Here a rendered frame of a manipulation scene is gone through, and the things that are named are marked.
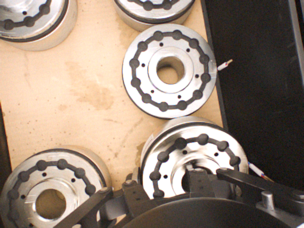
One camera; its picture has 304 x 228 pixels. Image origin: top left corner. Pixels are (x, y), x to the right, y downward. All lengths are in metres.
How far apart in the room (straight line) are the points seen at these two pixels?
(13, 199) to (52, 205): 0.04
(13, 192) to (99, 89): 0.14
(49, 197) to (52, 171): 0.04
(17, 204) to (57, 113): 0.10
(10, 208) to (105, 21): 0.23
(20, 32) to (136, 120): 0.15
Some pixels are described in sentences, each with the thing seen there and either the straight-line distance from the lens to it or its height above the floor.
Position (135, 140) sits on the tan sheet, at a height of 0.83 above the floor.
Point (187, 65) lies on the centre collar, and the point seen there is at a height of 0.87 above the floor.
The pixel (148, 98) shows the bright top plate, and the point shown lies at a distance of 0.17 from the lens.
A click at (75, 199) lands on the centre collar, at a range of 0.19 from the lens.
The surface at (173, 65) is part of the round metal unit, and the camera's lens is 0.20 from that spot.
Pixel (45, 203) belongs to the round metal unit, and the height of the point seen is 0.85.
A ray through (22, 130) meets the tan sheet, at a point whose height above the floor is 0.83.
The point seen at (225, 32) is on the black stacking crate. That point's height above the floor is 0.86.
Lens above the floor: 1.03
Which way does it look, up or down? 87 degrees down
